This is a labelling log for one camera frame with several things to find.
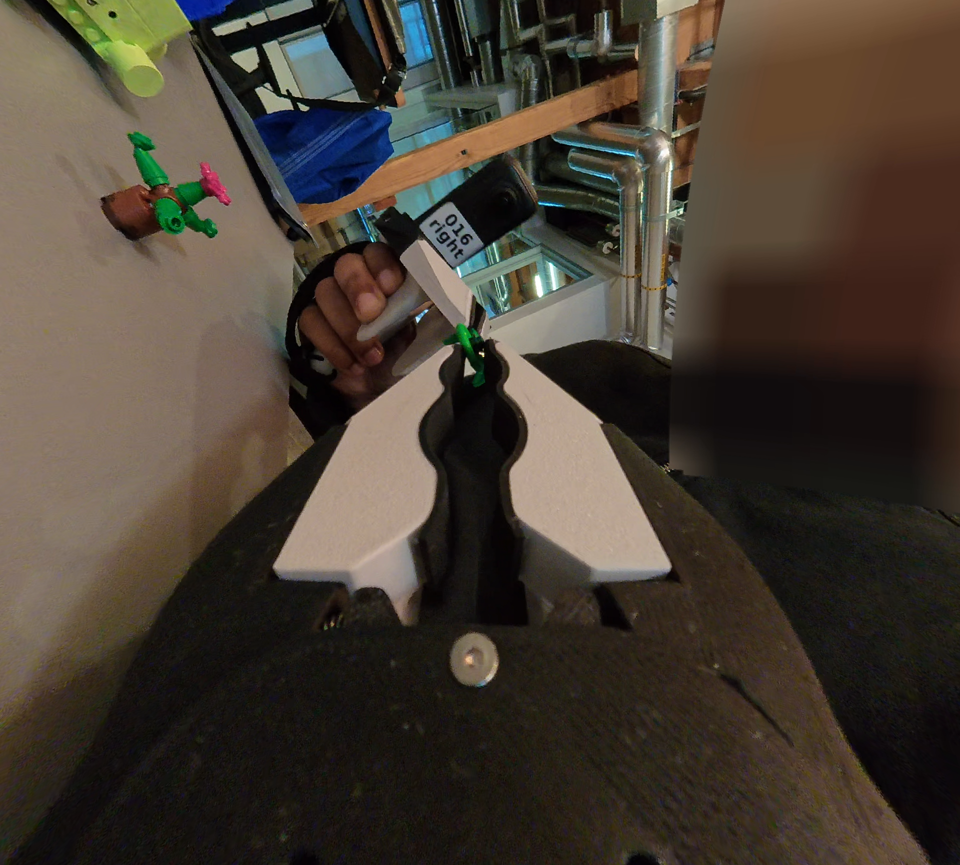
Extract person's right forearm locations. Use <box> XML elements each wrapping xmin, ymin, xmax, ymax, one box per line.
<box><xmin>288</xmin><ymin>377</ymin><xmax>354</xmax><ymax>440</ymax></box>

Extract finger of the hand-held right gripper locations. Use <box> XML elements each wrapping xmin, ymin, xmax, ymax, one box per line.
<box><xmin>399</xmin><ymin>238</ymin><xmax>490</xmax><ymax>341</ymax></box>

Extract small brick flower plant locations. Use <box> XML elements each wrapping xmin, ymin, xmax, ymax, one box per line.
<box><xmin>101</xmin><ymin>132</ymin><xmax>232</xmax><ymax>241</ymax></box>

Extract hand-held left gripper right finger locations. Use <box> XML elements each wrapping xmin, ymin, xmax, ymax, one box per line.
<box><xmin>486</xmin><ymin>338</ymin><xmax>671</xmax><ymax>605</ymax></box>

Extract green wheel stem piece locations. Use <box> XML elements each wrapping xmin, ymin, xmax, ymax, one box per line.
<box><xmin>442</xmin><ymin>323</ymin><xmax>491</xmax><ymax>388</ymax></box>

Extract black framed wooden desk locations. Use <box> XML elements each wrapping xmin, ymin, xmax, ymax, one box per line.
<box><xmin>191</xmin><ymin>0</ymin><xmax>410</xmax><ymax>112</ymax></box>

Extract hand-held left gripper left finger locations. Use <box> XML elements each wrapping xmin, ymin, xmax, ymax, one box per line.
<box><xmin>272</xmin><ymin>344</ymin><xmax>462</xmax><ymax>626</ymax></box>

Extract person's black jacket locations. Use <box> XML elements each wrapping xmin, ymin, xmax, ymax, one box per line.
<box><xmin>517</xmin><ymin>338</ymin><xmax>960</xmax><ymax>865</ymax></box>

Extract silver ventilation ducts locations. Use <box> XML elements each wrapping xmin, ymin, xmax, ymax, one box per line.
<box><xmin>405</xmin><ymin>0</ymin><xmax>687</xmax><ymax>350</ymax></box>

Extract person's right hand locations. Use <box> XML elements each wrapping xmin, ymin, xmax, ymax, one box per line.
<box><xmin>298</xmin><ymin>242</ymin><xmax>421</xmax><ymax>395</ymax></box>

